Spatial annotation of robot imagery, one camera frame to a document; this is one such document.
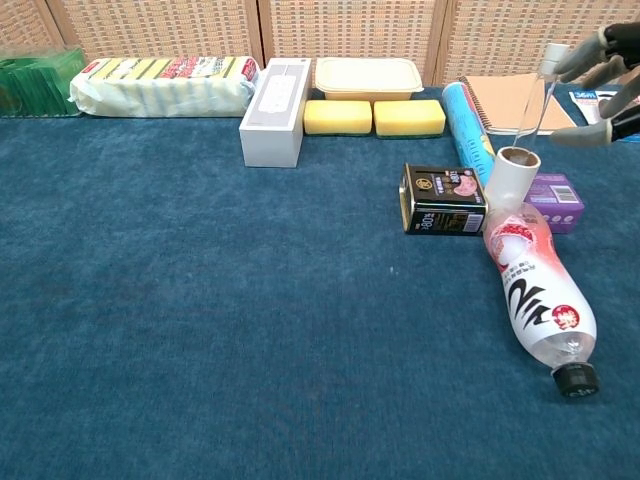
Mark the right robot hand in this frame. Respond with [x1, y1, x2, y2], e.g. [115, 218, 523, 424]
[549, 22, 640, 149]

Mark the clear test tube white cap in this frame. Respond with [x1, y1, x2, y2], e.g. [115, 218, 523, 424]
[511, 43, 571, 152]

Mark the white cardboard tube holder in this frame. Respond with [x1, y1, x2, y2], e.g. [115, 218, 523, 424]
[484, 147, 544, 207]

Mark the correction tape blister pack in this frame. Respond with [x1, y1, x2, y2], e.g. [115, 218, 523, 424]
[568, 89, 640, 144]

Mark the brown spiral notebook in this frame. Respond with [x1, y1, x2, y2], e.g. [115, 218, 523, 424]
[458, 73, 580, 137]

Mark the small purple box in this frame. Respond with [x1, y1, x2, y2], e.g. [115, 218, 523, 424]
[522, 172, 586, 235]

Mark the blue cling film roll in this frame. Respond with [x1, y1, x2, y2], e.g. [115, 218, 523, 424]
[441, 82, 496, 188]

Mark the yellow sponge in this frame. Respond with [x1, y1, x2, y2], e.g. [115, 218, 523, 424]
[372, 99, 447, 140]
[303, 100, 374, 137]

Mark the black tin can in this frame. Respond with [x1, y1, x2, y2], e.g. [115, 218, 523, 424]
[398, 162, 489, 236]

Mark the beige lidded food container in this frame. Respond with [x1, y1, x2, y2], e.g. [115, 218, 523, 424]
[313, 56, 424, 103]

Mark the plastic drink bottle pink label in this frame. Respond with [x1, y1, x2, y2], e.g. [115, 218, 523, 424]
[481, 201, 602, 401]

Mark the woven folding screen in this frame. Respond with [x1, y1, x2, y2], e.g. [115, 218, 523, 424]
[0, 0, 640, 87]

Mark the white power strip box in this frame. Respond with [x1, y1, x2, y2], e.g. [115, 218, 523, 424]
[238, 57, 313, 169]

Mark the packaged yellow sponge multipack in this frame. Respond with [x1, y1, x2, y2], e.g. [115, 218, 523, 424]
[68, 55, 262, 119]

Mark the blue table mat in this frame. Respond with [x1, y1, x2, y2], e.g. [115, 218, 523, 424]
[0, 84, 640, 480]

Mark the green scouring pad pack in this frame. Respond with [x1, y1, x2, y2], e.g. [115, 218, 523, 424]
[0, 47, 86, 119]

